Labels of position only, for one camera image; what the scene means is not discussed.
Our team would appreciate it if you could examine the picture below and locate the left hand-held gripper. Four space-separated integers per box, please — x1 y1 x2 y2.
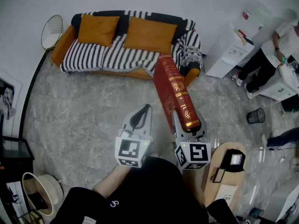
114 104 154 168

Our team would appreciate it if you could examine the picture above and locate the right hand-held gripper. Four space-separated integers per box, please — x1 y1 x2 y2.
172 110 212 170

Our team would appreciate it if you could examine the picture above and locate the red gold-patterned book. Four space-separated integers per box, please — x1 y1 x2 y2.
153 54 202 135

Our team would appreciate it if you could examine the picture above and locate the orange sofa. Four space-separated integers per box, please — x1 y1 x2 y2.
50 10 203 84

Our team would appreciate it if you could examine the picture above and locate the person's left forearm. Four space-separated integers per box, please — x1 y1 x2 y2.
93 164 131 199

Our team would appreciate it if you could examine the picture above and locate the person's right forearm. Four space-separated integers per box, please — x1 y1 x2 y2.
181 168 206 205

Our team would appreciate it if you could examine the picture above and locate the black device with screen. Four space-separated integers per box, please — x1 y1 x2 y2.
221 148 246 174

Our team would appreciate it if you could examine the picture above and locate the black mesh waste bin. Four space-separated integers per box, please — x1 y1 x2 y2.
247 107 266 125

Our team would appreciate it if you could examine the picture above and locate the person's black shirt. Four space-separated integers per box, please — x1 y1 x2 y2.
50 156 236 224

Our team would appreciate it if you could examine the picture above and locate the white paper sheet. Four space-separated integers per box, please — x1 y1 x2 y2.
214 184 239 206

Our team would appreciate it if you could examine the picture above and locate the white water dispenser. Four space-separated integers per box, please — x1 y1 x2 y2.
205 23 255 79

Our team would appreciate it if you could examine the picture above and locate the black white striped blanket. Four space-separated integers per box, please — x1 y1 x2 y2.
60 10 203 78

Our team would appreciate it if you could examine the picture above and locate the large orange cushion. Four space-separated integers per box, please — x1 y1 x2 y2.
123 16 178 55

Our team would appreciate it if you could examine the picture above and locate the white cabinet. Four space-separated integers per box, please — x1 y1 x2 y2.
252 64 299 102

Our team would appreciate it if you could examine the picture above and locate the small orange cushion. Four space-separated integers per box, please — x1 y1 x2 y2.
77 13 121 48

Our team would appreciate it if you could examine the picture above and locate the round white mirror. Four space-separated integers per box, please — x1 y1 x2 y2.
22 172 64 217

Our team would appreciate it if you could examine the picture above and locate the black glass side table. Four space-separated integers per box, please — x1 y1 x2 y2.
0 136 35 172

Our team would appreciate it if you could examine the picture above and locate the clear water bottle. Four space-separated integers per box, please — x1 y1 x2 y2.
238 0 273 39

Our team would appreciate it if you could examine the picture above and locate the black white poster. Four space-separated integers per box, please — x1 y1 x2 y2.
0 76 17 121

